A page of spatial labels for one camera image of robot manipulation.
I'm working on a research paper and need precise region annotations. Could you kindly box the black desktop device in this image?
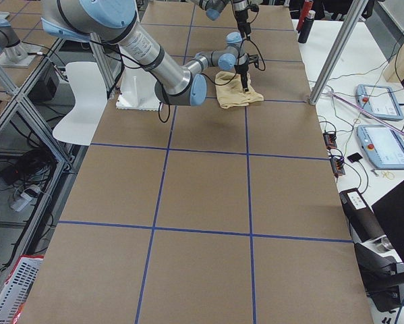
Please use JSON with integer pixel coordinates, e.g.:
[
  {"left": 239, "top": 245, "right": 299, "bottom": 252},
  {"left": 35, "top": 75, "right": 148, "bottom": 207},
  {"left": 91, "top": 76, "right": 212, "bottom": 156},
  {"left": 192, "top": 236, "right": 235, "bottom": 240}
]
[{"left": 339, "top": 188, "right": 404, "bottom": 312}]

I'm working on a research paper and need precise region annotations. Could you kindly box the red water bottle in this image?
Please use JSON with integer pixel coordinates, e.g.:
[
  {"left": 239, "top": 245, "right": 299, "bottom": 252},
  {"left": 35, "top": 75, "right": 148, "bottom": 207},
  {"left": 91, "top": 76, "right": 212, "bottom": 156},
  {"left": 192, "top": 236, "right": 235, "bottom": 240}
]
[{"left": 296, "top": 0, "right": 313, "bottom": 32}]

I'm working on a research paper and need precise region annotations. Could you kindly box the black monitor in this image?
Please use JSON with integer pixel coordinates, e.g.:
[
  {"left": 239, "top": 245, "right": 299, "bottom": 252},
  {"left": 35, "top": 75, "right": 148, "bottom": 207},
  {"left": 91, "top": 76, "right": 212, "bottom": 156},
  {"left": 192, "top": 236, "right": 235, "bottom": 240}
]
[{"left": 372, "top": 180, "right": 404, "bottom": 262}]

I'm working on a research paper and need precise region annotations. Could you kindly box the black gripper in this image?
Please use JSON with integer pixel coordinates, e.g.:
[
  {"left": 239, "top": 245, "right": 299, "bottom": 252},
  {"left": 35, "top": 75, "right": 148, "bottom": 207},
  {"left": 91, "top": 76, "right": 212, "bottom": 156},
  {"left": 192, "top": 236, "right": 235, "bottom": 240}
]
[
  {"left": 233, "top": 0, "right": 259, "bottom": 39},
  {"left": 235, "top": 53, "right": 258, "bottom": 92}
]

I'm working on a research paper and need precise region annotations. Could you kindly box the yellow long sleeve shirt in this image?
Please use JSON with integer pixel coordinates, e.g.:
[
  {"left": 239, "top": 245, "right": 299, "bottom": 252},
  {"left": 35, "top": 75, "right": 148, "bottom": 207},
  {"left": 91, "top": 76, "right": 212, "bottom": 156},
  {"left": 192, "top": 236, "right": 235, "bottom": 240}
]
[{"left": 215, "top": 71, "right": 264, "bottom": 109}]

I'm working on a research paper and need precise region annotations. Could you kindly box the white perforated basket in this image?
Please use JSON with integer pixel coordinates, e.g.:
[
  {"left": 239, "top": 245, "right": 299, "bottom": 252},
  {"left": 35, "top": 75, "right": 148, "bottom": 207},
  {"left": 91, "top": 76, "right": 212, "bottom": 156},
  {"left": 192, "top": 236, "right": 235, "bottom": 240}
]
[{"left": 0, "top": 255, "right": 44, "bottom": 323}]

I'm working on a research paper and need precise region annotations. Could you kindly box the blue teach pendant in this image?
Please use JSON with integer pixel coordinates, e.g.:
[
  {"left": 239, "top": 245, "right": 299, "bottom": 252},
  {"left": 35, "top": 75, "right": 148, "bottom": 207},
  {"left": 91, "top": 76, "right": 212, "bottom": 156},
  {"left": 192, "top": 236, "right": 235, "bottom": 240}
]
[
  {"left": 356, "top": 125, "right": 404, "bottom": 170},
  {"left": 355, "top": 84, "right": 404, "bottom": 121}
]

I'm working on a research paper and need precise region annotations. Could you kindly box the lower blue teach pendant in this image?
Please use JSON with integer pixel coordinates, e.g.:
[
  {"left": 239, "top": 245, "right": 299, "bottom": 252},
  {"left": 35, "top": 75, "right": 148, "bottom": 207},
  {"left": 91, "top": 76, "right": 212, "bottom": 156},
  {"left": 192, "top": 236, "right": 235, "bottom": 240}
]
[{"left": 356, "top": 125, "right": 404, "bottom": 170}]

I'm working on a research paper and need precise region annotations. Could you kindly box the aluminium frame post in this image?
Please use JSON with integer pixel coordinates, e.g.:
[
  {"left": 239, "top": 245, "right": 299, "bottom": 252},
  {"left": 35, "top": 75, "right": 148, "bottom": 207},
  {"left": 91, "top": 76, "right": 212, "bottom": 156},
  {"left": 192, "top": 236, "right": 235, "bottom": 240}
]
[{"left": 309, "top": 0, "right": 368, "bottom": 105}]

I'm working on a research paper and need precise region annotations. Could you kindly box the white plastic chair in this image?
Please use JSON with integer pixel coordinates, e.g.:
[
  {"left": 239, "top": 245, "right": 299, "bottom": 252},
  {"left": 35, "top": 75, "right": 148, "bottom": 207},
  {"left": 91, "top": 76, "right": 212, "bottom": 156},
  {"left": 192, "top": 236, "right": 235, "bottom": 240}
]
[{"left": 53, "top": 61, "right": 108, "bottom": 146}]

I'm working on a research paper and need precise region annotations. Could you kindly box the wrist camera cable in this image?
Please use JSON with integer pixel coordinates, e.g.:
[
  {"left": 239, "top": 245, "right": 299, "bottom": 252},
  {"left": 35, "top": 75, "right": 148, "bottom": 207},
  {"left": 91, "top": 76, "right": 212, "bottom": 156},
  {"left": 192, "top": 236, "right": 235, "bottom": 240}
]
[{"left": 241, "top": 36, "right": 266, "bottom": 72}]

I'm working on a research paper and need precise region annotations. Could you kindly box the white camera mast pedestal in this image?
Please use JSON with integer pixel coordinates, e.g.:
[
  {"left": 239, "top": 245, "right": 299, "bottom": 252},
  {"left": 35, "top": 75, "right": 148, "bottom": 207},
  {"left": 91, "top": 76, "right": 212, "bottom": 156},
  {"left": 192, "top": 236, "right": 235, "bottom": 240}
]
[{"left": 115, "top": 43, "right": 162, "bottom": 111}]

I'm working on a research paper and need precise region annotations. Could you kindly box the black water bottle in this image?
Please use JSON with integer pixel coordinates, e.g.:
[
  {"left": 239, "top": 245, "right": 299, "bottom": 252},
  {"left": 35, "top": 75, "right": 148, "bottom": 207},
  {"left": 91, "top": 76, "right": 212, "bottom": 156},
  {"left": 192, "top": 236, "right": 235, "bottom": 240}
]
[{"left": 297, "top": 10, "right": 316, "bottom": 44}]

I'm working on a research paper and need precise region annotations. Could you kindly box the reacher grabber stick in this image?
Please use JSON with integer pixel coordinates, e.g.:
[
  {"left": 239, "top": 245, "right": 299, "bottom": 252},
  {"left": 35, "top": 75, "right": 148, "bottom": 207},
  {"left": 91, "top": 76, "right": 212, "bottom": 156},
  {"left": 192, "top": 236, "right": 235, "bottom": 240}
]
[{"left": 328, "top": 91, "right": 404, "bottom": 137}]

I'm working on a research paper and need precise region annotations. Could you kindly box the upper blue teach pendant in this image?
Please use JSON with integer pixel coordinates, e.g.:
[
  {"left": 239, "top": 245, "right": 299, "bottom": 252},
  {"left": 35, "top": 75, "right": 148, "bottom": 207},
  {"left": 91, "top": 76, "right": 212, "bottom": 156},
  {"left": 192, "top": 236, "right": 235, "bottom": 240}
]
[{"left": 355, "top": 84, "right": 404, "bottom": 121}]

